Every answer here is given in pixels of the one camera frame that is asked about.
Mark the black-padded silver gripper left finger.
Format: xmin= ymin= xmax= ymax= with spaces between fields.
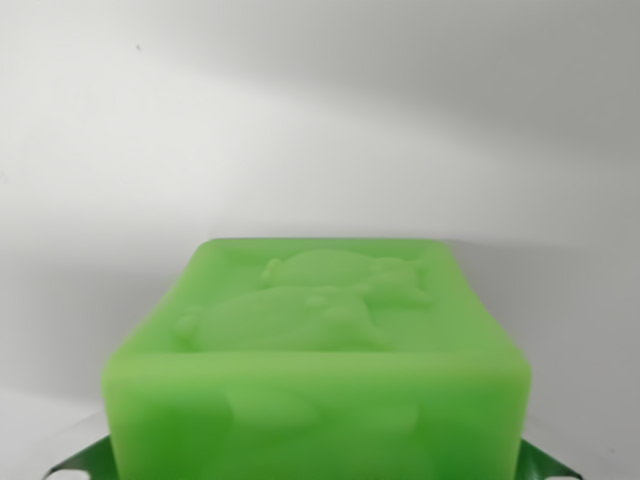
xmin=0 ymin=410 xmax=114 ymax=480

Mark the black-padded silver gripper right finger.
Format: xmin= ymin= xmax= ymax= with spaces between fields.
xmin=521 ymin=412 xmax=640 ymax=480

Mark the green embossed cube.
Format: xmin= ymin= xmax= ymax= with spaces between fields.
xmin=101 ymin=237 xmax=532 ymax=480

